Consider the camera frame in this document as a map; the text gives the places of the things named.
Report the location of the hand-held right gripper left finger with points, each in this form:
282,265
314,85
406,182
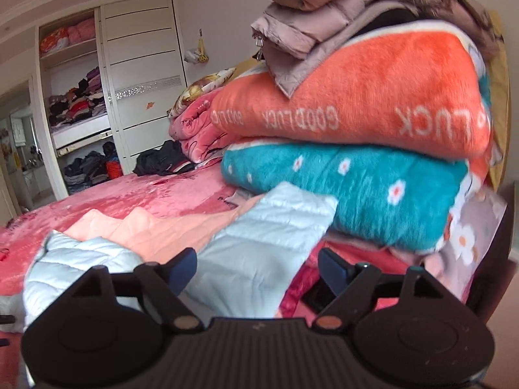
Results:
184,268

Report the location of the orange fleece blanket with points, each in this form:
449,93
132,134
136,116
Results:
365,89

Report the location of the stack of folded clothes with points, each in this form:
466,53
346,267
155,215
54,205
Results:
77,105

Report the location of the mauve puffer jacket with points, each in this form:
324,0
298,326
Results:
316,20

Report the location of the pink and orange bedding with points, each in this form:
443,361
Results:
81,32

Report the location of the peach quilted garment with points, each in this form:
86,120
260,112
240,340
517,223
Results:
170,227

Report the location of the lilac floral sheet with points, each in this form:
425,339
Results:
474,227

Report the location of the pink folded quilt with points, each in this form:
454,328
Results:
194,129

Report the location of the small object on floor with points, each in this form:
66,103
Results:
196,54

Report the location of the black clothes pile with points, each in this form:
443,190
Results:
162,158

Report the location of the heap of dark clothes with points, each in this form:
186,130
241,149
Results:
87,166

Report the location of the light blue puffer jacket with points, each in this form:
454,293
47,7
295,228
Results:
259,243

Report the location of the red heart-print bed blanket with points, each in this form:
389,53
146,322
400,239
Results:
121,198

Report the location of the white wardrobe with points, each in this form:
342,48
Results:
142,69

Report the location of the teal floral fleece blanket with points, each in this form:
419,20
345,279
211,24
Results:
365,194

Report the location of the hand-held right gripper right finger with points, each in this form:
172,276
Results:
331,269

